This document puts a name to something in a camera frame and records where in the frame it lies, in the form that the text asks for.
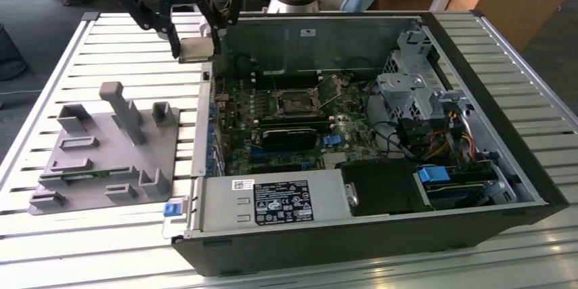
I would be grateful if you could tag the silver CPU chip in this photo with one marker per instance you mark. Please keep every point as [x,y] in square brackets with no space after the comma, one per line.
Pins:
[195,49]

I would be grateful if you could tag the CPU socket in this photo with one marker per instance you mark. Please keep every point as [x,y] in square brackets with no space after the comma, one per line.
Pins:
[295,103]

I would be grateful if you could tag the metal locking lever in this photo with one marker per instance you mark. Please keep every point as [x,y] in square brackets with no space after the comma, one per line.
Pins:
[338,99]

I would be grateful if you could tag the black RAM stick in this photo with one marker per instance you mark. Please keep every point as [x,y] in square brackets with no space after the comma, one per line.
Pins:
[295,126]
[294,119]

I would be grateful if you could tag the black graphics card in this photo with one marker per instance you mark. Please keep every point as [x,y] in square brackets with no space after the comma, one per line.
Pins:
[289,140]

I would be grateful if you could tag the silver drive cage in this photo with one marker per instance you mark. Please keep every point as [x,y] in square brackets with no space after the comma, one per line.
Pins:
[402,82]

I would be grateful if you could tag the green motherboard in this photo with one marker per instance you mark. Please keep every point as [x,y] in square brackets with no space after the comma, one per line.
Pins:
[353,126]

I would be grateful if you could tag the blue board connector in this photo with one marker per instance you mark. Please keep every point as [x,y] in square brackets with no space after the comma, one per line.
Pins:
[331,140]

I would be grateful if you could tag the grey parts rack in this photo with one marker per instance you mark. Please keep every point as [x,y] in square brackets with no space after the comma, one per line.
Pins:
[104,153]

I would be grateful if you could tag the silver chipset heatsink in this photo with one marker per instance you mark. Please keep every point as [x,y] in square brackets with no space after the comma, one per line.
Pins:
[334,160]

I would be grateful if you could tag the green RAM stick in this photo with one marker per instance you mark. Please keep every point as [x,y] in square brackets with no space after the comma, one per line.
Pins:
[102,172]

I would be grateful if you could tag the grey power supply unit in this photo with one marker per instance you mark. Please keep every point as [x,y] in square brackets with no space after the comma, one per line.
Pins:
[216,201]

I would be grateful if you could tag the blue case latch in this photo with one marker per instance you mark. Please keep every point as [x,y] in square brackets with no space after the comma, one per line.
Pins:
[174,210]

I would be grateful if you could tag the black plastic shroud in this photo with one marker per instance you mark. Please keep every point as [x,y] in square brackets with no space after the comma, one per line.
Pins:
[383,187]

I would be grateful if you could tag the blue disk carrier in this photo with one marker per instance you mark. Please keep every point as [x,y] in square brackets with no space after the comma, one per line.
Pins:
[433,174]

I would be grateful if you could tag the black open PC case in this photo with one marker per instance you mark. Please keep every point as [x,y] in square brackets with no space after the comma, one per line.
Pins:
[315,251]

